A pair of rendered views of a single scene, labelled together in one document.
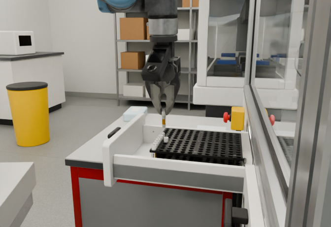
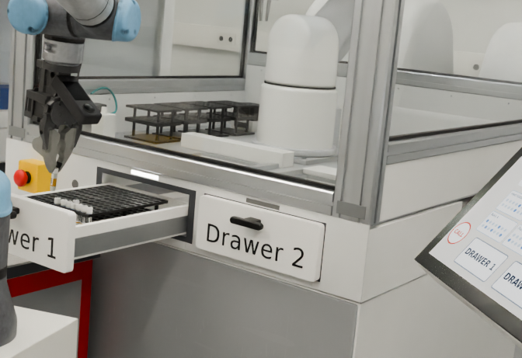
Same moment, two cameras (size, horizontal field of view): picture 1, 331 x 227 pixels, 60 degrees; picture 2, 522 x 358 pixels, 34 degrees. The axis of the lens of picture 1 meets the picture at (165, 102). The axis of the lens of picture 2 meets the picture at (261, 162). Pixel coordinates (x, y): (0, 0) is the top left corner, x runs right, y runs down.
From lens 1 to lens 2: 137 cm
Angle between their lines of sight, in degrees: 66
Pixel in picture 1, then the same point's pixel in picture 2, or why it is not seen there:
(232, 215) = (253, 220)
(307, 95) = (356, 116)
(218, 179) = (164, 226)
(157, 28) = (74, 56)
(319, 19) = (363, 87)
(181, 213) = not seen: hidden behind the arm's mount
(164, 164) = (120, 223)
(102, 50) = not seen: outside the picture
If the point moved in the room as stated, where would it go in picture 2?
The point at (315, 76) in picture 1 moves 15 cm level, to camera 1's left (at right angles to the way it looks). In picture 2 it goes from (363, 108) to (337, 114)
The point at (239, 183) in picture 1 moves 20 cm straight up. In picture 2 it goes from (179, 224) to (186, 128)
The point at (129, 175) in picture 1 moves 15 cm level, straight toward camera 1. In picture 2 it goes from (85, 249) to (162, 262)
